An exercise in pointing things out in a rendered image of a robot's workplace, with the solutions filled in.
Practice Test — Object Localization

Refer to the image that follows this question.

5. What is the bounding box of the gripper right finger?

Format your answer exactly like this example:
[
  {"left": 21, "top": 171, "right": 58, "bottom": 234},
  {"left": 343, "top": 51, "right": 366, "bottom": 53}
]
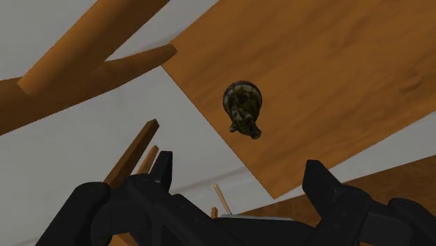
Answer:
[{"left": 302, "top": 159, "right": 436, "bottom": 246}]

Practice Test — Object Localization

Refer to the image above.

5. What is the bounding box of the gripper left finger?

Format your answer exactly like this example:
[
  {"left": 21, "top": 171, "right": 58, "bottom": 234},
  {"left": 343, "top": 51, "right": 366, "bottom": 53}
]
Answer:
[{"left": 35, "top": 150, "right": 219, "bottom": 246}]

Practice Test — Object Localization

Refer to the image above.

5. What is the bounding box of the brown wooden table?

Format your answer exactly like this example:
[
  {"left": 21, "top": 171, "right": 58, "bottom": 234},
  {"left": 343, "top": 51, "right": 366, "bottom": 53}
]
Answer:
[{"left": 161, "top": 0, "right": 436, "bottom": 200}]

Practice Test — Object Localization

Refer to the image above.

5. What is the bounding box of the mottled dark green figure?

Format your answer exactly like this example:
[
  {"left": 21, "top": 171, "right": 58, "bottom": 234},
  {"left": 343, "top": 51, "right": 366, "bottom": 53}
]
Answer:
[{"left": 222, "top": 80, "right": 263, "bottom": 140}]

